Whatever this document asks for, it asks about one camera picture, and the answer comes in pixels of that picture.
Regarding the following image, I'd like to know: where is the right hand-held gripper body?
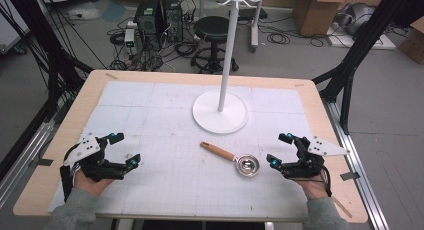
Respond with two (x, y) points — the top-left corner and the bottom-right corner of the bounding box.
(281, 135), (351, 182)

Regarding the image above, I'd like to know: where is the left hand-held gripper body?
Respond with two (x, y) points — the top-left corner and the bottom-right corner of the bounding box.
(62, 132), (118, 183)

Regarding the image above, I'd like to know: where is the metal strainer with wooden handle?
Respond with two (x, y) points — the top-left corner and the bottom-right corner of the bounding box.
(199, 140), (261, 178)

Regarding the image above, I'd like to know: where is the white hook rack stand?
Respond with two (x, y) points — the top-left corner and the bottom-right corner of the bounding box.
(192, 0), (265, 135)

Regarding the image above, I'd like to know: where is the person's right hand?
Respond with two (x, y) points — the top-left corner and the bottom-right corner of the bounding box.
(294, 177), (332, 201)

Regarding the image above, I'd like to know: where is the person's left hand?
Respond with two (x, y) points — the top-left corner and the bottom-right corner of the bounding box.
(72, 169), (115, 198)

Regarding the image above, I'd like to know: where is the white gridded mat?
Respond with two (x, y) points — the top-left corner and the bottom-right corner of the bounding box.
(47, 80), (322, 219)

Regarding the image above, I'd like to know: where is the thin wooden stick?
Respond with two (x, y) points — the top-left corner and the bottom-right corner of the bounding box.
(331, 195), (353, 220)

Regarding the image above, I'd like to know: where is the small white power device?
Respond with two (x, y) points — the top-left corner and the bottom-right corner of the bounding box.
(123, 27), (137, 56)

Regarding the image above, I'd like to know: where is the white wheeled stand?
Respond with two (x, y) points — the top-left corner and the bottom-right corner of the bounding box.
(249, 0), (265, 54)

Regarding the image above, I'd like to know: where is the black computer tower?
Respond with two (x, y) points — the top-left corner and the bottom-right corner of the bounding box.
(161, 0), (185, 43)
(133, 0), (162, 46)

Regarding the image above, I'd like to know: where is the large open cardboard box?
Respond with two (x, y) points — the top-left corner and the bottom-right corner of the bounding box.
(292, 0), (355, 38)

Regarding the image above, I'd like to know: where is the white flat board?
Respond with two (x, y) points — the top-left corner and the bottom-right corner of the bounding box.
(325, 22), (398, 51)

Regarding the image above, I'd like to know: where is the black round stool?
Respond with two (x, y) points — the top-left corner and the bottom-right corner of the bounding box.
(190, 15), (240, 75)

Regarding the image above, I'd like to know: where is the grey rounded appliance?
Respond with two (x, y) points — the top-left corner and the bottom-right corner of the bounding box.
(335, 2), (377, 37)

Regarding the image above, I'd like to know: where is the small cardboard box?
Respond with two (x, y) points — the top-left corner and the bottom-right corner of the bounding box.
(397, 16), (424, 65)

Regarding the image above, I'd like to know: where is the black wrist strap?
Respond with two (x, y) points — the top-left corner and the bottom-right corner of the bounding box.
(320, 163), (334, 198)
(59, 163), (78, 203)

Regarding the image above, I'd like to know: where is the aluminium rail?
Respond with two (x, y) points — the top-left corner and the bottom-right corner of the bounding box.
(0, 119), (56, 209)
(323, 99), (390, 230)

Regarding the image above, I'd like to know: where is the black metal frame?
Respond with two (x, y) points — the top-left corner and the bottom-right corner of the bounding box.
(312, 0), (424, 136)
(0, 0), (95, 178)

